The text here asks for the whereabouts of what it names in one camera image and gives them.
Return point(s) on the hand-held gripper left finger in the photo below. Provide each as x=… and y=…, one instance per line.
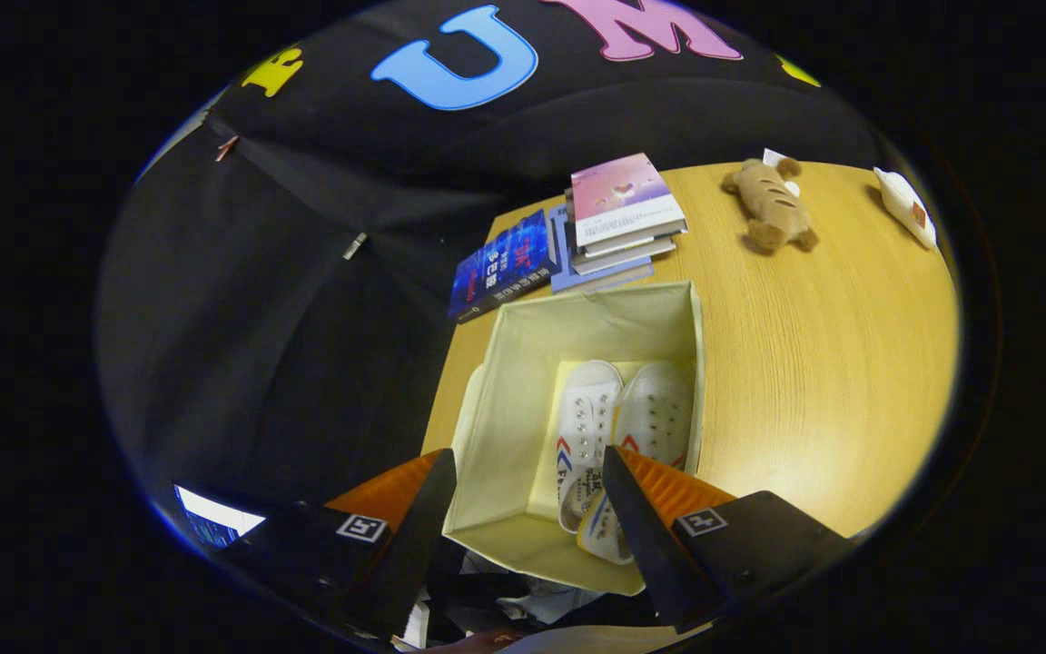
x=419, y=536

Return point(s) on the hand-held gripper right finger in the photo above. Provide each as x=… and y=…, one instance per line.
x=641, y=536

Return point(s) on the white canvas shoe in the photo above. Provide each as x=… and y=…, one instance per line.
x=587, y=409
x=659, y=409

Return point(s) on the cream fabric storage box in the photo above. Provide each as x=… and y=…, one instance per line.
x=509, y=409

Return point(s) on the computer monitor screen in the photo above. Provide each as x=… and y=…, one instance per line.
x=219, y=518

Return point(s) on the light blue book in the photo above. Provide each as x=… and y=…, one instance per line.
x=568, y=272

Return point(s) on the black backdrop cloth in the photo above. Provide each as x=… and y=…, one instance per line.
x=214, y=345

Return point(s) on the grey book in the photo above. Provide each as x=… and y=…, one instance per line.
x=623, y=254

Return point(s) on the dark blue book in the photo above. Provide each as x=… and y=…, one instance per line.
x=505, y=263

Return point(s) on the white clip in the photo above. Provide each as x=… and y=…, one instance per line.
x=355, y=245

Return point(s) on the pink cover book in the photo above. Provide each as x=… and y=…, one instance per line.
x=623, y=195

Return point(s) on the brown bread plush toy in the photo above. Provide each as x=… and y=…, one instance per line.
x=773, y=204

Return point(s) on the white plush toy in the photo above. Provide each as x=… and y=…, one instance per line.
x=904, y=207

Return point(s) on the red clip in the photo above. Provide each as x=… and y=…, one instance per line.
x=226, y=147

